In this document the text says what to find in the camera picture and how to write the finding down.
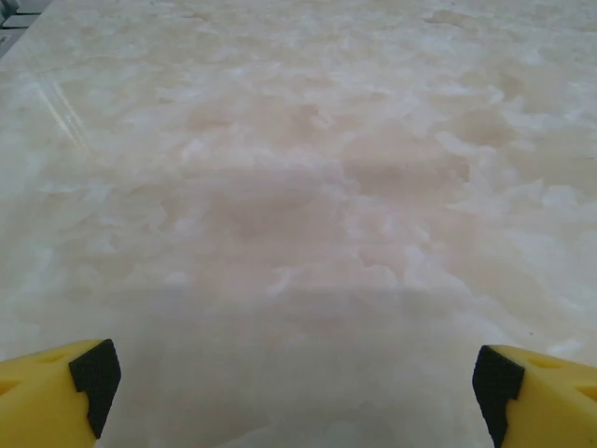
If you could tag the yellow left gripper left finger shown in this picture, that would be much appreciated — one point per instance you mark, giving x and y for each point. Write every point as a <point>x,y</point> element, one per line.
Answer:
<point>42,401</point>

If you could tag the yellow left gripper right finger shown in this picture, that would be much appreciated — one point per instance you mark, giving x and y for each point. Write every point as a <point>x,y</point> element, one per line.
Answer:
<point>555,406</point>

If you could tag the aluminium side rail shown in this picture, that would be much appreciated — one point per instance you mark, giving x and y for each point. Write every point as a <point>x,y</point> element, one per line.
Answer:
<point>9,18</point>

